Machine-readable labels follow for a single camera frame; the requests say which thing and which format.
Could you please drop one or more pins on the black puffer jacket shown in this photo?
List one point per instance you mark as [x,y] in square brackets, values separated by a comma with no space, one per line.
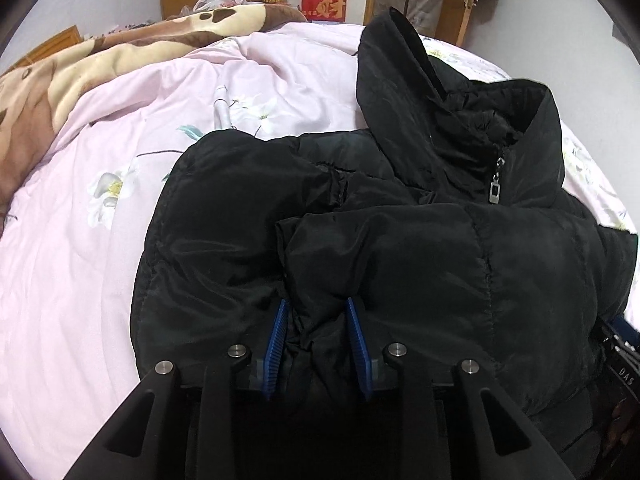
[425,260]

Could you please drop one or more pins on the wooden headboard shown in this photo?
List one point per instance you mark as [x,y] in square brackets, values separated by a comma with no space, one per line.
[60,42]

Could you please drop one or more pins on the pink floral quilt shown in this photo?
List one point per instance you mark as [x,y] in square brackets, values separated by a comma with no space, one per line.
[75,310]

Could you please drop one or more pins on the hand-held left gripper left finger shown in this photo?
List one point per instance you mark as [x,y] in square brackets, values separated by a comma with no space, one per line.
[277,345]

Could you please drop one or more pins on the large red box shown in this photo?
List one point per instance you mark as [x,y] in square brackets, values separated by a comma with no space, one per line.
[325,7]

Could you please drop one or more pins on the brown dog print blanket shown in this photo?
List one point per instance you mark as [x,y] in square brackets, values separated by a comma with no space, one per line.
[50,85]

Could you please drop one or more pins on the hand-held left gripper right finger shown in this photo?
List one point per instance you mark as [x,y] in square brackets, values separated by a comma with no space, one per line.
[357,345]

